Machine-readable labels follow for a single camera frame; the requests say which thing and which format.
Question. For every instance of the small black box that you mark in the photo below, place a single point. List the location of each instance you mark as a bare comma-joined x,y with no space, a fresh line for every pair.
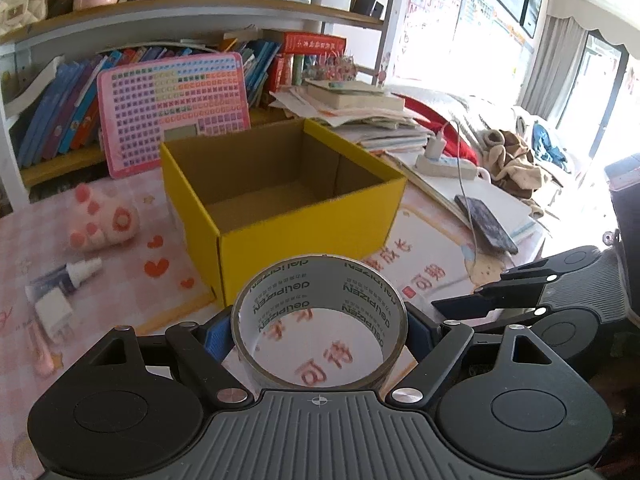
367,4

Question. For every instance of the white power strip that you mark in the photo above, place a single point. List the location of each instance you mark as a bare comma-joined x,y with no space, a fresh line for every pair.
445,166

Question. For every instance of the flat white paper stack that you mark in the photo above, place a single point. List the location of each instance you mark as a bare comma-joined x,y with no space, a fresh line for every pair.
500,195

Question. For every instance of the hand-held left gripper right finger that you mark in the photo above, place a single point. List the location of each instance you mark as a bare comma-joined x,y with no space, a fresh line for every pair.
420,330

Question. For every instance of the small white bottle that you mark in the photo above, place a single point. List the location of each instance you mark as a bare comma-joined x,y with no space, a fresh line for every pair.
82,270

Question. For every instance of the white charger plug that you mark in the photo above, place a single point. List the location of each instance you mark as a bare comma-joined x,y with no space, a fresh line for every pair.
52,312

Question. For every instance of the brown plush clothing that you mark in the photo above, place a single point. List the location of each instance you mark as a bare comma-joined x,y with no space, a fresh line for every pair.
515,160

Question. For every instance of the pink plush paw toy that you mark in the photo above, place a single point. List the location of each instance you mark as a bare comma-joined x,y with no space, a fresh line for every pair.
107,220

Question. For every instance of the pink utility knife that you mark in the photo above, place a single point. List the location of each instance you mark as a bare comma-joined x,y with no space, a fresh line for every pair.
42,357

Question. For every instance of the colourful bead ornament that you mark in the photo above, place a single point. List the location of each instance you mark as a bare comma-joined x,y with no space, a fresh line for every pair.
335,66

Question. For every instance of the cream quilted bag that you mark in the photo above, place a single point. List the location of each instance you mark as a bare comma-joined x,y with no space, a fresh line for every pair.
20,7

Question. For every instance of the pink learning tablet toy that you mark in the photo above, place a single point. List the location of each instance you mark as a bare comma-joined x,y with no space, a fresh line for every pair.
175,90

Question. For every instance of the white plugged adapter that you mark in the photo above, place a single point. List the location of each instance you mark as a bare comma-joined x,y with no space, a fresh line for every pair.
434,147

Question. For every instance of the grey curtain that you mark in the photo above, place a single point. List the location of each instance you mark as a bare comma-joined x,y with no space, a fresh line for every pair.
555,70

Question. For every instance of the row of colourful children's books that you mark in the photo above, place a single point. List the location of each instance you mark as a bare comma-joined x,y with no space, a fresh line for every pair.
60,110

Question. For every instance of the black smartphone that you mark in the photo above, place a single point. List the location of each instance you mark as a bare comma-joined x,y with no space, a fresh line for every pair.
487,225

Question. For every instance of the clear tape roll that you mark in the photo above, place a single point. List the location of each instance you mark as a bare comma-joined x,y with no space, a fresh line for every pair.
280,300

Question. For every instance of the red book box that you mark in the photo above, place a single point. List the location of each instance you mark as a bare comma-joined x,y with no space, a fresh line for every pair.
312,44

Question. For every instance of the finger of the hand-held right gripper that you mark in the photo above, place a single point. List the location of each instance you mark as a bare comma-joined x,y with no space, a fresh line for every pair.
500,307
530,275

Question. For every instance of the white paperback book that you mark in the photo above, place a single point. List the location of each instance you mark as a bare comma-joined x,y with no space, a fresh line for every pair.
32,85

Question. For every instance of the messy pile of papers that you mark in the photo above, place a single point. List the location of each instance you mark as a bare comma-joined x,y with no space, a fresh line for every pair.
380,130

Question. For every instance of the yellow cardboard box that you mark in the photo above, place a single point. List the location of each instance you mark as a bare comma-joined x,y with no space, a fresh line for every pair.
300,255

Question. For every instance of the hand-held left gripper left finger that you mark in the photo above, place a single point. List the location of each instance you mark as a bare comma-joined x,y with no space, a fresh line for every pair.
219,337

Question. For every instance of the thick beige book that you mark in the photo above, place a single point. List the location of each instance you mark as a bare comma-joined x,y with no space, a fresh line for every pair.
360,100

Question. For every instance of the pink checked tablecloth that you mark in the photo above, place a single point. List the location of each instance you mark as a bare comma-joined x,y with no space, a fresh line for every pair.
125,285

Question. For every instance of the blue clothing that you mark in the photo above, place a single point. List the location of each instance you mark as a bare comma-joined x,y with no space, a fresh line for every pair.
547,145

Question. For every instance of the red cloth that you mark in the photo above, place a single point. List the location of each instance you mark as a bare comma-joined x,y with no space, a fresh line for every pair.
467,142

